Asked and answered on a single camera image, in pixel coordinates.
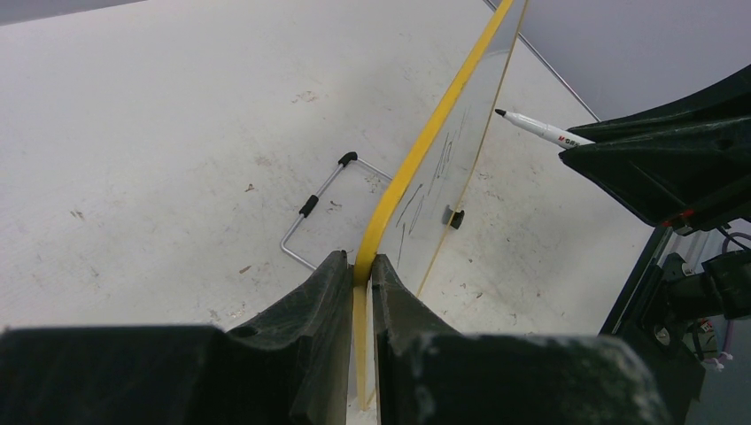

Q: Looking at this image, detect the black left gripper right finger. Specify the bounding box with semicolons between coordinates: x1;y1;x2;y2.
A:
371;254;672;424

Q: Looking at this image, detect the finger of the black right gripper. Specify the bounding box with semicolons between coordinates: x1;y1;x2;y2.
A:
569;66;750;143
559;117;750;228

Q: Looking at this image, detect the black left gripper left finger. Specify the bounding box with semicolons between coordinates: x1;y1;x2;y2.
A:
1;251;352;424

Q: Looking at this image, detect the black whiteboard marker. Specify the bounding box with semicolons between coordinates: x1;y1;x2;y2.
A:
494;109;594;150

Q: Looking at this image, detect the yellow-framed whiteboard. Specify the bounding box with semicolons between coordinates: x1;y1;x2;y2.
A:
353;1;527;411

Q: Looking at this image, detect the black whiteboard foot clip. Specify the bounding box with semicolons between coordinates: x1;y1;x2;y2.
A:
442;205;465;229

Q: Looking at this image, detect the metal wire whiteboard stand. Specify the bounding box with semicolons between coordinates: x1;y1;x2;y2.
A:
279;151;394;272

